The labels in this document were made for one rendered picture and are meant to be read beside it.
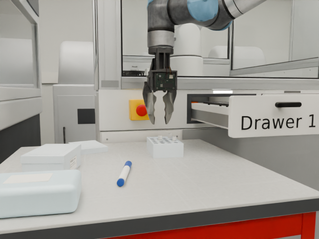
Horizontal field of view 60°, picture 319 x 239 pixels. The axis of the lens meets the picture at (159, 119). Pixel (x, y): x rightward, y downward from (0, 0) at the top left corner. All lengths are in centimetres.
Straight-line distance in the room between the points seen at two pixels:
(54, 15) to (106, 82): 342
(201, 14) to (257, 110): 28
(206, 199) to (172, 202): 6
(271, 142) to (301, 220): 69
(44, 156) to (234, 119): 46
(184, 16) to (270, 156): 73
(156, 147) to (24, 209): 40
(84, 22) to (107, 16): 329
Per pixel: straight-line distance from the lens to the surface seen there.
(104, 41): 100
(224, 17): 83
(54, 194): 44
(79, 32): 427
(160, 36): 76
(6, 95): 118
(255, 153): 120
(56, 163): 60
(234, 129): 75
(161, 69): 74
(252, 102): 77
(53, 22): 434
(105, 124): 99
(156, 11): 78
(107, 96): 98
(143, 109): 93
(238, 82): 113
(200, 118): 97
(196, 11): 72
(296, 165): 134
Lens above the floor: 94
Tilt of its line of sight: 6 degrees down
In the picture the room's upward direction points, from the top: straight up
